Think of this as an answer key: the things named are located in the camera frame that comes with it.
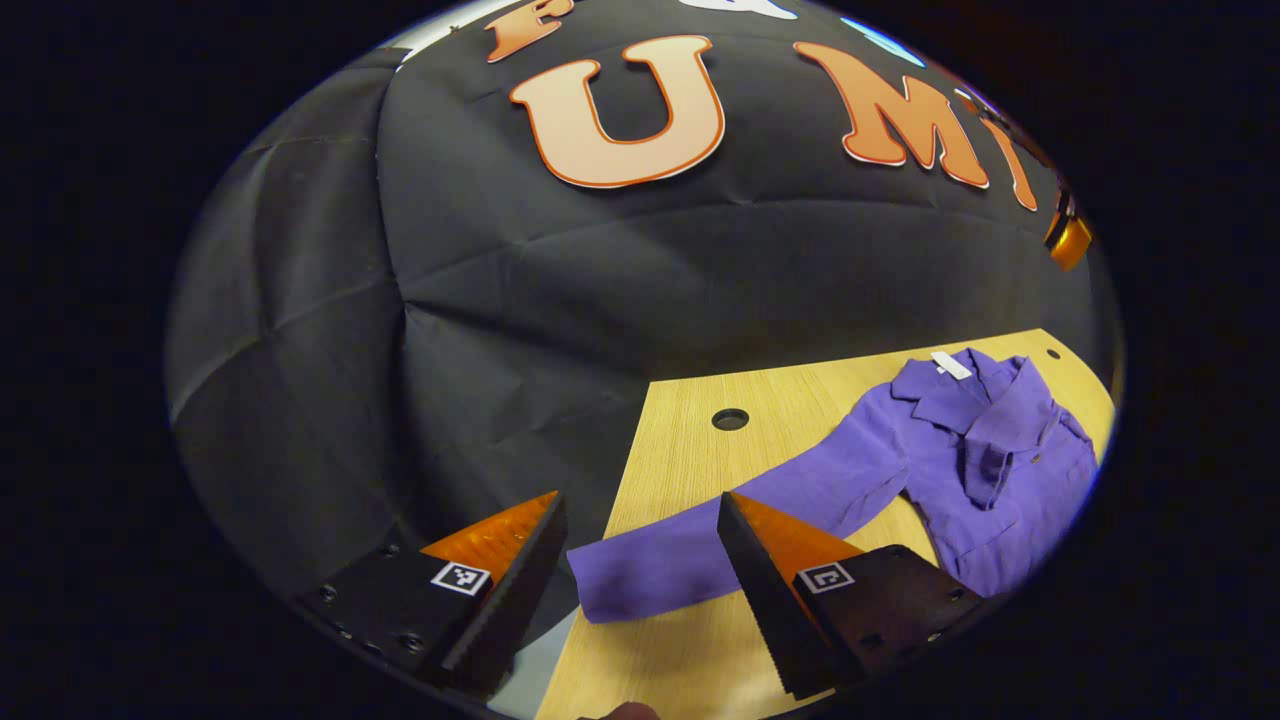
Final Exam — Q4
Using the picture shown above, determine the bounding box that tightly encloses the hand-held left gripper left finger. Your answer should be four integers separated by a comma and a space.
295, 490, 569, 699

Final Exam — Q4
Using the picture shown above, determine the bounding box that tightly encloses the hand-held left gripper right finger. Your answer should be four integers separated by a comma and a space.
716, 490, 986, 701

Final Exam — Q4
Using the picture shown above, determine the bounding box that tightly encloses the purple shirt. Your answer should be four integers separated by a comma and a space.
565, 347, 1101, 626

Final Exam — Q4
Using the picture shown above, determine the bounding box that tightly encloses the black backdrop cloth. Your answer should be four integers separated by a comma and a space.
165, 0, 1116, 641

